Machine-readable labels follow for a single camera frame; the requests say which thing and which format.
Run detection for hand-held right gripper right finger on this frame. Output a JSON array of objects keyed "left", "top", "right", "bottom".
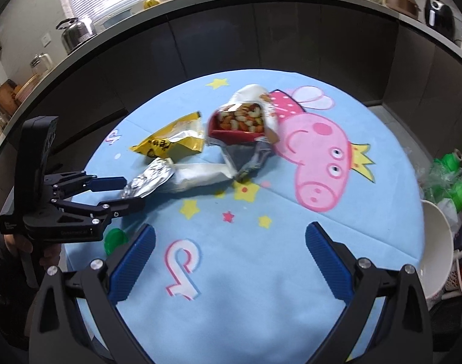
[{"left": 305, "top": 221, "right": 433, "bottom": 364}]

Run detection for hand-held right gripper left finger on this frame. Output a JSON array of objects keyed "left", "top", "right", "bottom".
[{"left": 29, "top": 223, "right": 157, "bottom": 364}]

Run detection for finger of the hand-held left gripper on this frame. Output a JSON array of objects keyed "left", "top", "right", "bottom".
[
  {"left": 51, "top": 196, "right": 147, "bottom": 231},
  {"left": 45, "top": 170, "right": 128, "bottom": 198}
]

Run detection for green bottle cap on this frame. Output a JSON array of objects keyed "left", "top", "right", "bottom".
[{"left": 104, "top": 228, "right": 129, "bottom": 255}]

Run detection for silver foil snack bag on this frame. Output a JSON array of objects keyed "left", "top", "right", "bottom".
[{"left": 120, "top": 157, "right": 175, "bottom": 199}]

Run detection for yellow snack bag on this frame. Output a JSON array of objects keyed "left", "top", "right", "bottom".
[{"left": 130, "top": 111, "right": 206, "bottom": 160}]

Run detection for white snack wrapper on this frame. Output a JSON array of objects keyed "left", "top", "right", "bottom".
[{"left": 166, "top": 162, "right": 233, "bottom": 195}]

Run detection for white paper bucket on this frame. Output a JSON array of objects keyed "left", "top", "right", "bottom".
[{"left": 416, "top": 199, "right": 454, "bottom": 306}]

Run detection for red snack bag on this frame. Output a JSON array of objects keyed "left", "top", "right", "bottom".
[{"left": 207, "top": 83, "right": 281, "bottom": 145}]

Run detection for person's left hand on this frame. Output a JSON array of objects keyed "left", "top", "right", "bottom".
[{"left": 3, "top": 233, "right": 62, "bottom": 274}]

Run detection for wooden cutting board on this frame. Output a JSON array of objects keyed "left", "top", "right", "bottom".
[{"left": 0, "top": 79, "right": 21, "bottom": 112}]

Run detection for blue cartoon printed tablecloth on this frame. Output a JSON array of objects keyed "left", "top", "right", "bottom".
[{"left": 64, "top": 70, "right": 425, "bottom": 364}]

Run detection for glass pitcher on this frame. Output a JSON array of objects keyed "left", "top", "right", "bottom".
[{"left": 29, "top": 53, "right": 53, "bottom": 78}]

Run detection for green plastic bottles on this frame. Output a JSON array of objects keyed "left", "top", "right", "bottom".
[{"left": 418, "top": 157, "right": 462, "bottom": 213}]

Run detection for steel kettle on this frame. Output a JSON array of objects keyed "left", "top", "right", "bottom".
[{"left": 56, "top": 15, "right": 97, "bottom": 54}]

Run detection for pale blue basin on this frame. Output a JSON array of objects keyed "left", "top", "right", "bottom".
[{"left": 102, "top": 9, "right": 135, "bottom": 27}]

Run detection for dark kitchen base cabinets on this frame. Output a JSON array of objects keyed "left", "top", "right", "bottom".
[{"left": 0, "top": 2, "right": 462, "bottom": 183}]

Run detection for brown lidded pot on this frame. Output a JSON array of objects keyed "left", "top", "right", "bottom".
[{"left": 384, "top": 0, "right": 421, "bottom": 19}]

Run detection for black air fryer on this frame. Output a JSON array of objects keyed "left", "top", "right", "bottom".
[{"left": 424, "top": 0, "right": 456, "bottom": 40}]

